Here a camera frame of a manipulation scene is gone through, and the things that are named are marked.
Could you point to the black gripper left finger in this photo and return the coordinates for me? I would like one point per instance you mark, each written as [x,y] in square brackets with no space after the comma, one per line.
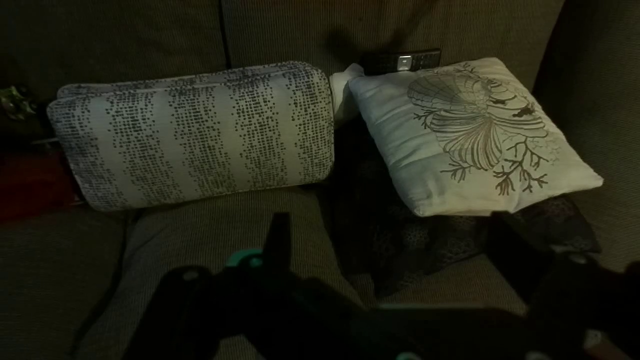
[259,299]

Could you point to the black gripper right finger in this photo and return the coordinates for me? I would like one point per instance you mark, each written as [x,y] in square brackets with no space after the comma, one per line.
[578,305]

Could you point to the white pillow with embroidered peacock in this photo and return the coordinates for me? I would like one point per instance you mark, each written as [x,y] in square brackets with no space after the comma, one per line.
[435,159]

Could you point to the white pillow with speckled stripes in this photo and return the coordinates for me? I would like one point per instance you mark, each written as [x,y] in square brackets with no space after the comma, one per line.
[152,142]

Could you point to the olive green fabric sofa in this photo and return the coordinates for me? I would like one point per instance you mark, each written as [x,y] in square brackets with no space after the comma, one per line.
[74,283]

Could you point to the red blanket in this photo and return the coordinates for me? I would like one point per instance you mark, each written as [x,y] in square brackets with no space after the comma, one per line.
[34,180]

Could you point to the black remote control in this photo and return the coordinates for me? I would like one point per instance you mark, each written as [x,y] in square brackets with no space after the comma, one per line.
[380,63]

